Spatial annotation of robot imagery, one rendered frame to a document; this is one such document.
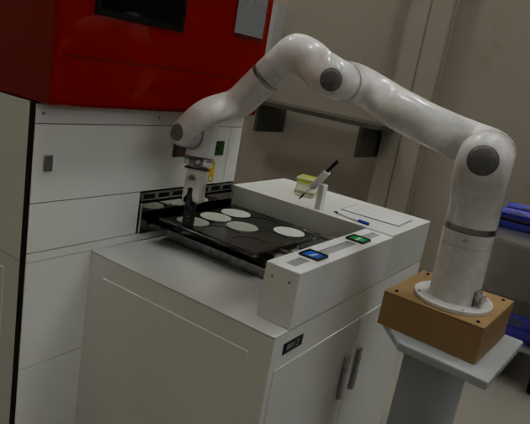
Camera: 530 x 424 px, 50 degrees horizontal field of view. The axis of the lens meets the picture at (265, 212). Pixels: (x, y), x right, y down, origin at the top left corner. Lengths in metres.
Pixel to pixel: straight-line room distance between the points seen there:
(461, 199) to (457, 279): 0.19
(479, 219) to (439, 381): 0.41
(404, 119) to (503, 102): 2.70
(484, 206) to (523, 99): 2.70
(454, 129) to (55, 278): 1.08
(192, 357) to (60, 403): 0.52
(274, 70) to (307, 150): 3.19
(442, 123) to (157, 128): 0.80
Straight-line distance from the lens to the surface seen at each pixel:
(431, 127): 1.39
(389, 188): 4.23
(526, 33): 4.09
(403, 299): 1.43
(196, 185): 1.62
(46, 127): 1.46
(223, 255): 1.67
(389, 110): 1.40
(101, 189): 1.61
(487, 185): 1.32
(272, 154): 4.88
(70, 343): 1.74
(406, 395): 1.54
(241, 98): 1.55
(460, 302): 1.44
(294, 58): 1.48
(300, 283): 1.29
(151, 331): 1.53
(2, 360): 1.72
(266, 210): 1.97
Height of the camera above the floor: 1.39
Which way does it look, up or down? 14 degrees down
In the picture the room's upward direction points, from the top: 10 degrees clockwise
